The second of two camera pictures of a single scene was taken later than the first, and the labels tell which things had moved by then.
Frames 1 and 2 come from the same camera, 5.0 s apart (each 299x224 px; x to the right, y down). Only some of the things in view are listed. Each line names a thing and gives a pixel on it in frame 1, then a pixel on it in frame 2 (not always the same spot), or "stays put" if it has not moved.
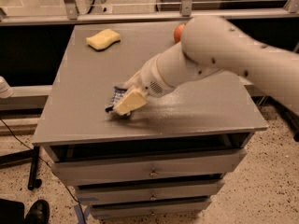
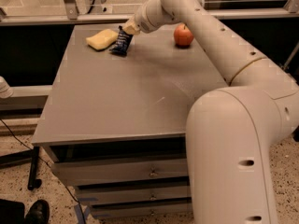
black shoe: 38,213 stays put
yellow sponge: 103,39 stays put
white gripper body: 149,77 to 144,24
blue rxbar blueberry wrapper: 117,93 to 122,42
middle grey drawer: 95,196 stays put
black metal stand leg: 21,158 stays put
